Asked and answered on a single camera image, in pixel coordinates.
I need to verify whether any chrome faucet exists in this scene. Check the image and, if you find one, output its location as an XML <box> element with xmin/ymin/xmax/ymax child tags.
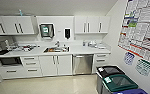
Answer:
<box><xmin>55</xmin><ymin>40</ymin><xmax>62</xmax><ymax>49</ymax></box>

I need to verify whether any blue recycling bin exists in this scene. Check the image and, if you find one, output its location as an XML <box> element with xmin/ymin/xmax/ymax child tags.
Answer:
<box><xmin>102</xmin><ymin>73</ymin><xmax>139</xmax><ymax>94</ymax></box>

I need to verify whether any stainless steel sink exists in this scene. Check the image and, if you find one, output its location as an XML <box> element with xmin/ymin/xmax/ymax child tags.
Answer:
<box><xmin>43</xmin><ymin>46</ymin><xmax>71</xmax><ymax>54</ymax></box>

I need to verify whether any narrow white drawer unit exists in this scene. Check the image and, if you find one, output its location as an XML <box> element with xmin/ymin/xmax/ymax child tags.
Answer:
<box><xmin>92</xmin><ymin>52</ymin><xmax>110</xmax><ymax>73</ymax></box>

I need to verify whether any small recycling wall sign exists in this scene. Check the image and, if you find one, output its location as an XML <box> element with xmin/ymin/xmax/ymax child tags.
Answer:
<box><xmin>134</xmin><ymin>58</ymin><xmax>150</xmax><ymax>77</ymax></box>
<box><xmin>123</xmin><ymin>51</ymin><xmax>136</xmax><ymax>66</ymax></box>

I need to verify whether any grey bin black lid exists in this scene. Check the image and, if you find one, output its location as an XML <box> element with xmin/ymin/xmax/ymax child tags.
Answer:
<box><xmin>95</xmin><ymin>65</ymin><xmax>124</xmax><ymax>94</ymax></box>

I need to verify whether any steel paper towel dispenser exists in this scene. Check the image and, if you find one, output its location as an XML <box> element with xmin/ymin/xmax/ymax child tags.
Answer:
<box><xmin>38</xmin><ymin>22</ymin><xmax>56</xmax><ymax>40</ymax></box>

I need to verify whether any stainless steel dishwasher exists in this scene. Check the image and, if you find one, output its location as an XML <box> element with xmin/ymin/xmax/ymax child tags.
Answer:
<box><xmin>72</xmin><ymin>53</ymin><xmax>94</xmax><ymax>76</ymax></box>

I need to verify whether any white three-drawer unit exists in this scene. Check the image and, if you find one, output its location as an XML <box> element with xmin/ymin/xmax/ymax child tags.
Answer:
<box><xmin>20</xmin><ymin>55</ymin><xmax>42</xmax><ymax>78</ymax></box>

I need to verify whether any white two-door sink cabinet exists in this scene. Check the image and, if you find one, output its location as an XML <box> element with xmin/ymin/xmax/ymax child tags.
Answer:
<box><xmin>39</xmin><ymin>54</ymin><xmax>74</xmax><ymax>77</ymax></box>

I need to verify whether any blue dish soap bottle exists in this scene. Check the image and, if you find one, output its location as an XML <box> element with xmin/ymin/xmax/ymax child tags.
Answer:
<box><xmin>81</xmin><ymin>40</ymin><xmax>87</xmax><ymax>47</ymax></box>

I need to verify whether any black soap dispenser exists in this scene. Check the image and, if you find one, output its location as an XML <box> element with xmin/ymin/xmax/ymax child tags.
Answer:
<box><xmin>63</xmin><ymin>27</ymin><xmax>72</xmax><ymax>41</ymax></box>

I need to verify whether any blue spray bottle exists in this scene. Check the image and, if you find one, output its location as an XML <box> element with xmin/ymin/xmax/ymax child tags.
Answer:
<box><xmin>18</xmin><ymin>9</ymin><xmax>24</xmax><ymax>17</ymax></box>

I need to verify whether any wide white drawer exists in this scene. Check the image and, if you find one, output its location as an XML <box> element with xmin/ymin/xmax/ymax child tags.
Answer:
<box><xmin>0</xmin><ymin>65</ymin><xmax>24</xmax><ymax>80</ymax></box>

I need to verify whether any built-in black microwave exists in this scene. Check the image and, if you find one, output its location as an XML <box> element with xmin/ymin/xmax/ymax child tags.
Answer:
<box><xmin>0</xmin><ymin>56</ymin><xmax>24</xmax><ymax>67</ymax></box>

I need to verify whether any stack of plates and cutlery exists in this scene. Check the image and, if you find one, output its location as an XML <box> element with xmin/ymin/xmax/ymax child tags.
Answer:
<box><xmin>87</xmin><ymin>40</ymin><xmax>104</xmax><ymax>48</ymax></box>

